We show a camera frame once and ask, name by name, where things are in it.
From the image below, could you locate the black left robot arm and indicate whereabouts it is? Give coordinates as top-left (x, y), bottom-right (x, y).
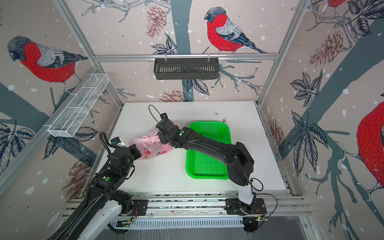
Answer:
top-left (49, 145), bottom-right (142, 240)

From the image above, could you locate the green plastic basket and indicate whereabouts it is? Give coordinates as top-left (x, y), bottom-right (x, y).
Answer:
top-left (186, 121), bottom-right (232, 180)

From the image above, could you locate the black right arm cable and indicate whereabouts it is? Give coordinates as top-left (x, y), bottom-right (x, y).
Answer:
top-left (148, 104), bottom-right (163, 124)

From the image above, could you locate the white wire mesh shelf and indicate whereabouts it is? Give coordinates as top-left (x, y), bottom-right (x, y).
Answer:
top-left (48, 73), bottom-right (110, 138)

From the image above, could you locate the pink plastic bag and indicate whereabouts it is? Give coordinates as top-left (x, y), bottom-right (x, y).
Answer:
top-left (129, 128), bottom-right (174, 160)

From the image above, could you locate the black hanging wire basket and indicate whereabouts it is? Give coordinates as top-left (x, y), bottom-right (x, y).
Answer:
top-left (154, 58), bottom-right (220, 80)

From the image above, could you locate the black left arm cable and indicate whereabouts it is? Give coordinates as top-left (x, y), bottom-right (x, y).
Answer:
top-left (98, 131), bottom-right (113, 157)

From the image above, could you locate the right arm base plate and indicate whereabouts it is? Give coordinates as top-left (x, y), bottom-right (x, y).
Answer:
top-left (225, 197), bottom-right (267, 216)

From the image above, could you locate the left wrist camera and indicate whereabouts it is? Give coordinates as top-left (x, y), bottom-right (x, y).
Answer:
top-left (110, 137), bottom-right (126, 148)

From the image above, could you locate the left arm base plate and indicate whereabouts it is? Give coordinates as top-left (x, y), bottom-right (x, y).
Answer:
top-left (120, 200), bottom-right (148, 217)

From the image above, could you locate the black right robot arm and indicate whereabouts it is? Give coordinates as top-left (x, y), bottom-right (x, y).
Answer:
top-left (156, 118), bottom-right (255, 206)

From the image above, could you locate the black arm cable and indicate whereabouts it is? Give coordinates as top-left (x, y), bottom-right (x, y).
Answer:
top-left (98, 131), bottom-right (113, 157)
top-left (148, 104), bottom-right (163, 124)

